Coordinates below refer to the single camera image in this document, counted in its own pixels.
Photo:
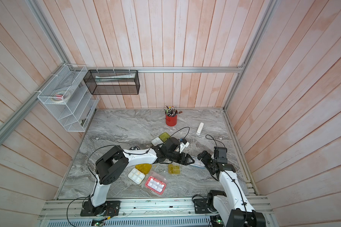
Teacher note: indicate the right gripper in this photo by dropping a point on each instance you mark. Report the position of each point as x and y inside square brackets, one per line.
[205, 160]

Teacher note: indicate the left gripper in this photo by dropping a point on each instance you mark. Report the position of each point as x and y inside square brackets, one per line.
[184, 162]

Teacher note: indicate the blue pillbox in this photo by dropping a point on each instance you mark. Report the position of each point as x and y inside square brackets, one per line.
[198, 163]

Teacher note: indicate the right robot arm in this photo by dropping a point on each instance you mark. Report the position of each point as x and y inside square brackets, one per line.
[230, 203]

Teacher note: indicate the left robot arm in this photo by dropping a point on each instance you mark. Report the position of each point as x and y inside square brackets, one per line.
[111, 165]

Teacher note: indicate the small yellow pillbox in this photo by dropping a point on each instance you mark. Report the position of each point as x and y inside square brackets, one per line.
[174, 169]

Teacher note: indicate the white rectangular device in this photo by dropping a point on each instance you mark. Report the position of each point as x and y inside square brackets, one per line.
[200, 128]

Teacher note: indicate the green lid white pillbox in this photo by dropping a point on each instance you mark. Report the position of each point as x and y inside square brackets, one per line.
[160, 139]

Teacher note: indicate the red pen cup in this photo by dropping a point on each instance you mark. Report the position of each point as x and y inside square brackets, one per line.
[171, 120]

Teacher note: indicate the red pillbox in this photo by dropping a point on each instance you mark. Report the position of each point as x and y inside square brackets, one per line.
[155, 185]

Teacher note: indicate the yellow lid white pillbox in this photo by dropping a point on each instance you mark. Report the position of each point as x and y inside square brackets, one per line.
[137, 174]

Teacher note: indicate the black mesh basket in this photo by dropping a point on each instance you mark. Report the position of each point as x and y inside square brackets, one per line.
[112, 82]

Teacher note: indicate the tape roll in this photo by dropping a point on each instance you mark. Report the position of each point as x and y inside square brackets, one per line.
[60, 97]

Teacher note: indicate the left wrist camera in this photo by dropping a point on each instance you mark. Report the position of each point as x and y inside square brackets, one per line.
[183, 144]

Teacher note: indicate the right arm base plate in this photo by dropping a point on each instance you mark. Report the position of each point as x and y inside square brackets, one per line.
[204, 205]

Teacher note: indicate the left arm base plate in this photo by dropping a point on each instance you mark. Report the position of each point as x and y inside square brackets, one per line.
[109, 208]

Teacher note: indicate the white wire shelf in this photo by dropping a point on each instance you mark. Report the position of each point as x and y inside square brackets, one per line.
[76, 113]

